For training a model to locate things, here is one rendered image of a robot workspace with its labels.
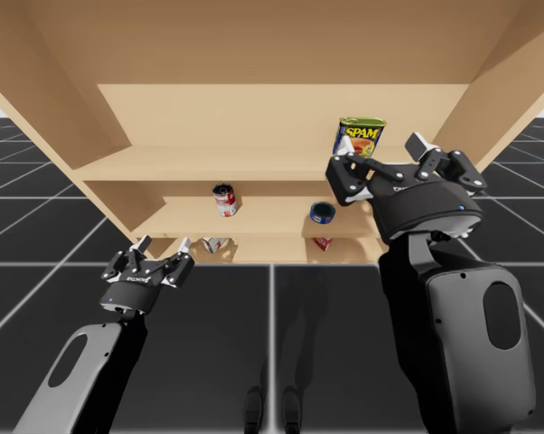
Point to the red and white can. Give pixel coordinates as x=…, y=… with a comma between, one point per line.
x=225, y=201

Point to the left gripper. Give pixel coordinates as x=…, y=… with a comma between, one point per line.
x=134, y=289

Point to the pale wooden shelf unit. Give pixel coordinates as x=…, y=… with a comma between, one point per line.
x=272, y=59

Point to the green and blue rectangular can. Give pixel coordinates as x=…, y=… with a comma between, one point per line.
x=367, y=131

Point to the blue flat can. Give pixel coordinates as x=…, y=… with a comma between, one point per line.
x=322, y=213

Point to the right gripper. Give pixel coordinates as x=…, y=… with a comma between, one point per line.
x=425, y=205

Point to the red and white carton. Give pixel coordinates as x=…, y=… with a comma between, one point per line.
x=214, y=244

